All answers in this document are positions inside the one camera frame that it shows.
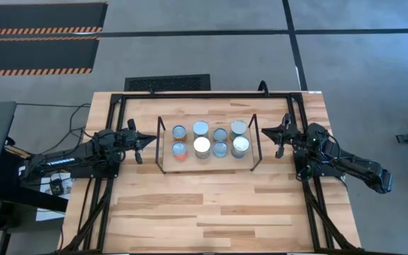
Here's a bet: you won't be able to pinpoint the grey blue tall can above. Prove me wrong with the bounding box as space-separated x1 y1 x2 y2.
192 120 210 140

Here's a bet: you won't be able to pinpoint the blue yellow tall can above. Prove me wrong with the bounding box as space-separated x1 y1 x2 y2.
231 135 251 159

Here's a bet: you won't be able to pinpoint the black hazard stripe mat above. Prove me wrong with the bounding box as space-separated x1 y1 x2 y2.
0 1 108 36
0 36 101 77

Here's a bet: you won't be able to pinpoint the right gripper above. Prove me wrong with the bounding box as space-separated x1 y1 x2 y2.
261 113 301 159

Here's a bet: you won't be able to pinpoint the white paper sheet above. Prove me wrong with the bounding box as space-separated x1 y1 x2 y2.
35 172 73 222

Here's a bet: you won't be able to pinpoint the yellow orange patterned can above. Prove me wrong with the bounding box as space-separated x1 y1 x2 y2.
171 124 188 143

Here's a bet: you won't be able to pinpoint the orange can pink dots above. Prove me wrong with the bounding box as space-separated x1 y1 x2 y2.
212 127 229 142

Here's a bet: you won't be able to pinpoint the silver can pale label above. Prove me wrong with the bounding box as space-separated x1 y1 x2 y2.
193 136 212 160

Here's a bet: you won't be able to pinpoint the black curved mount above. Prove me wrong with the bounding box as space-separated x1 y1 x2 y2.
258 80 271 97

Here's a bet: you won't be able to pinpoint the black floor cable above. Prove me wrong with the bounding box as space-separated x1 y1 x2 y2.
16 102 92 157

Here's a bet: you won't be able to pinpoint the carrots label tin can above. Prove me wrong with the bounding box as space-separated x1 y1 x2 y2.
229 119 249 140

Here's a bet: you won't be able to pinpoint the teal salmon can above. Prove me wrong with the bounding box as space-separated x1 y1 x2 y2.
212 140 229 159

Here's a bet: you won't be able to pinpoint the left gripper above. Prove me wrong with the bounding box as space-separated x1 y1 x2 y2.
120 119 157 164

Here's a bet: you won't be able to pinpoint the pink patterned can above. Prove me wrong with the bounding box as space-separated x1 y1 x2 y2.
171 141 188 162

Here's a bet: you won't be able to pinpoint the small black device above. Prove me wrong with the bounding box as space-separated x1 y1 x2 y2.
49 178 65 196

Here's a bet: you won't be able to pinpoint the black floor vent grille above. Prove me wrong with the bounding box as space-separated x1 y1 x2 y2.
124 73 212 92

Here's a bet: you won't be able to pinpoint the black desk leg beam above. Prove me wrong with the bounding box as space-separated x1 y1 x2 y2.
0 183 69 213

